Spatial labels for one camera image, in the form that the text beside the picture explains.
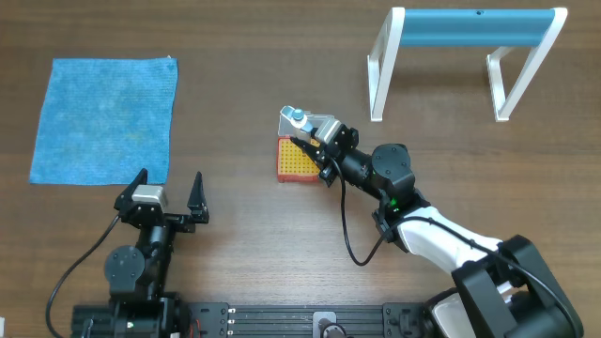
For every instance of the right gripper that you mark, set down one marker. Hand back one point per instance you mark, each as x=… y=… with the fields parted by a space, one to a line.
x=347 y=139

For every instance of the red and yellow tip box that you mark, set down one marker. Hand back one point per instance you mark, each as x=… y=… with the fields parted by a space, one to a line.
x=291 y=164

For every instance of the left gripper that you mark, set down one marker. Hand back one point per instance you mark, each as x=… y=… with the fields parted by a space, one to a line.
x=150 y=217

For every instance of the mounting rail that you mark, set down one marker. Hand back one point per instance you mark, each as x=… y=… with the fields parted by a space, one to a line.
x=282 y=319

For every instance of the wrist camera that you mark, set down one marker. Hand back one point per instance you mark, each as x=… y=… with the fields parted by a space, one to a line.
x=327 y=131
x=149 y=195

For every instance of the white and blue stand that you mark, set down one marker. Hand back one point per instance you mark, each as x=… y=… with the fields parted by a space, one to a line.
x=474 y=27

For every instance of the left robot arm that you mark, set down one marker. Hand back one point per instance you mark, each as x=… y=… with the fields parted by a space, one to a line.
x=123 y=270

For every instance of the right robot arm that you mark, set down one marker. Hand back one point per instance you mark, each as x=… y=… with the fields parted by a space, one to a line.
x=392 y=169

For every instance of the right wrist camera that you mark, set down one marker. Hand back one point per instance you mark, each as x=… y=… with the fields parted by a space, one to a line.
x=327 y=131

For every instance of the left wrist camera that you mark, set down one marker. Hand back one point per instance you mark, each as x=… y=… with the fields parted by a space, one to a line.
x=149 y=195

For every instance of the blue cloth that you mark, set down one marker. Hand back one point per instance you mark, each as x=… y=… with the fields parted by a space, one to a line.
x=103 y=122

